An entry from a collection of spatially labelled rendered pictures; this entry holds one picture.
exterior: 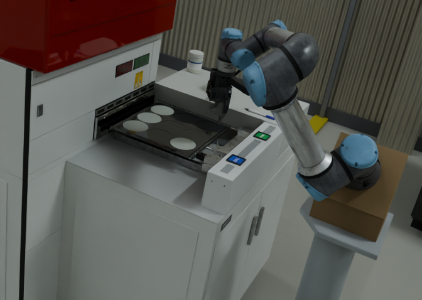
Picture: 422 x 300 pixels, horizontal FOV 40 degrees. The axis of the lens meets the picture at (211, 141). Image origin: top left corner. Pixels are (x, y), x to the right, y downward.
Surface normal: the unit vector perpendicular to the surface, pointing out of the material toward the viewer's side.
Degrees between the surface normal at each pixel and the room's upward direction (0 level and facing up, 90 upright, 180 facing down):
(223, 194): 90
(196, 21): 90
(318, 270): 90
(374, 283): 0
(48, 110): 90
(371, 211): 49
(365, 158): 43
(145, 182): 0
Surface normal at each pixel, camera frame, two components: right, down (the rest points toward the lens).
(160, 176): 0.17, -0.88
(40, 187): 0.89, 0.33
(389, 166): -0.22, -0.33
